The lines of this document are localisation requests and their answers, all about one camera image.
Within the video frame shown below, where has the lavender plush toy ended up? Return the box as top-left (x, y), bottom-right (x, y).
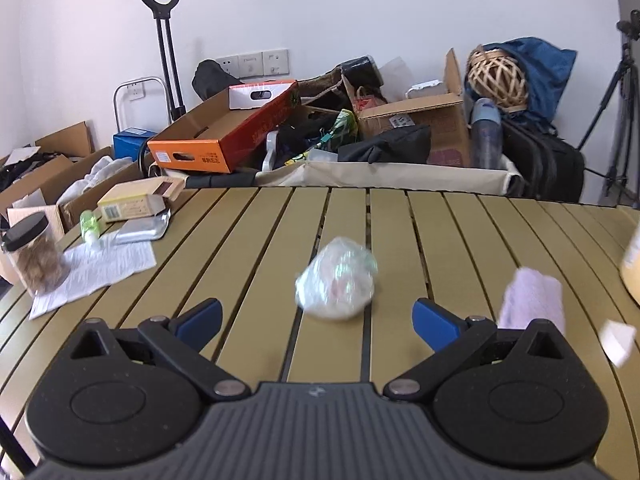
top-left (497, 268), bottom-right (566, 334)

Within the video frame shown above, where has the crumpled clear plastic bag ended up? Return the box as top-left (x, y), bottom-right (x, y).
top-left (294, 236), bottom-right (378, 321)

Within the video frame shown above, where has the white paper sheet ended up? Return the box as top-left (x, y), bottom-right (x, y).
top-left (28, 232), bottom-right (156, 320)

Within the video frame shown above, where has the folding slatted camping table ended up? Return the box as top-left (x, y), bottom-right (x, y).
top-left (1, 188), bottom-right (639, 479)

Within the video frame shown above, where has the small yellow paper box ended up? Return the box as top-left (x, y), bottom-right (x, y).
top-left (98, 177), bottom-right (186, 222)

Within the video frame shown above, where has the small green bottle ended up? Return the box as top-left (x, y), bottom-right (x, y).
top-left (79, 210), bottom-right (101, 249)

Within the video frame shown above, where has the white triangular sponge wedge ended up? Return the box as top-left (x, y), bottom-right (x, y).
top-left (599, 320), bottom-right (637, 367)

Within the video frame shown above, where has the clear jar with snacks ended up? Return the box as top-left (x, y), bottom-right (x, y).
top-left (1, 211), bottom-right (70, 297)

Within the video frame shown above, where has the orange cardboard box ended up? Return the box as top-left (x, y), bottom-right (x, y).
top-left (148, 80), bottom-right (299, 174)

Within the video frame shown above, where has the grey water bottle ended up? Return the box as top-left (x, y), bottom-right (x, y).
top-left (471, 98), bottom-right (503, 170)

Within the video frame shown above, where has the yellow thermos jug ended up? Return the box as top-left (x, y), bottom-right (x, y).
top-left (620, 223), bottom-right (640, 304)

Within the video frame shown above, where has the flat cardboard boxes pile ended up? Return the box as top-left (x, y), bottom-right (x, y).
top-left (1, 122), bottom-right (140, 231)

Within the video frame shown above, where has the open brown cardboard box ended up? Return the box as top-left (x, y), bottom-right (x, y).
top-left (342, 49), bottom-right (471, 167)

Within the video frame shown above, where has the woven rattan ball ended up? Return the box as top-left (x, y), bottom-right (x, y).
top-left (465, 46), bottom-right (528, 113)

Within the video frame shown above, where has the blue fabric bag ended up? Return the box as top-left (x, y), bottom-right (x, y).
top-left (464, 37), bottom-right (577, 133)

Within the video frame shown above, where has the chrome trolley frame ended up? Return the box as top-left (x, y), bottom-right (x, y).
top-left (112, 76), bottom-right (172, 132)

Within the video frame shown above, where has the wall socket panel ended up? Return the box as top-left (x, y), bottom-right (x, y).
top-left (216, 49), bottom-right (290, 79)

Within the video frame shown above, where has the black trolley handle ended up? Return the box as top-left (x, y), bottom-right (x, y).
top-left (141, 0), bottom-right (186, 120)

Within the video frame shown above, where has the black camera tripod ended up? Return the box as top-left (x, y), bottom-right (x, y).
top-left (577, 6), bottom-right (640, 206)

